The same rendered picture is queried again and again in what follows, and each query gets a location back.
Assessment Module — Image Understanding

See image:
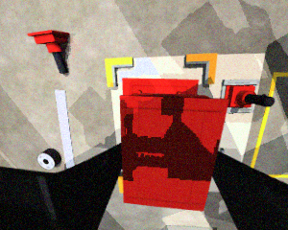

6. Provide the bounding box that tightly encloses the black toy wheel with white hub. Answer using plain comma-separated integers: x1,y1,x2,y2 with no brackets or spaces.
37,149,61,170

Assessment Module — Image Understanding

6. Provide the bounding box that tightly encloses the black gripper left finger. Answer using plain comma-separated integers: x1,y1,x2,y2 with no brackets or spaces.
0,143,122,230

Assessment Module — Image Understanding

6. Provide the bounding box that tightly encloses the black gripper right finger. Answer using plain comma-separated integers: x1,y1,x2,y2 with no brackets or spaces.
212,151,288,230

